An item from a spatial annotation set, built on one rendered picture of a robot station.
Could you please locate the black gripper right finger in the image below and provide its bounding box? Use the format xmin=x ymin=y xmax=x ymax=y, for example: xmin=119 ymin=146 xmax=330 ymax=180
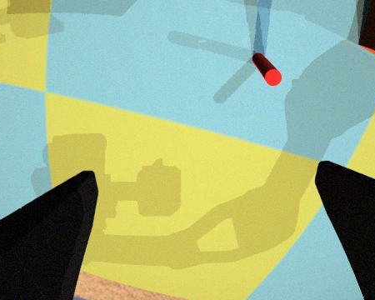
xmin=314 ymin=160 xmax=375 ymax=300

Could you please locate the dark red peg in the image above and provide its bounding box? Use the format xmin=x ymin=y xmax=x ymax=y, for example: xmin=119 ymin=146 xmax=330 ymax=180
xmin=252 ymin=52 xmax=282 ymax=87

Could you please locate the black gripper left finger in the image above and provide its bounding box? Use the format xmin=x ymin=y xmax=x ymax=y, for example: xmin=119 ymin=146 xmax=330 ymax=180
xmin=0 ymin=170 xmax=98 ymax=300

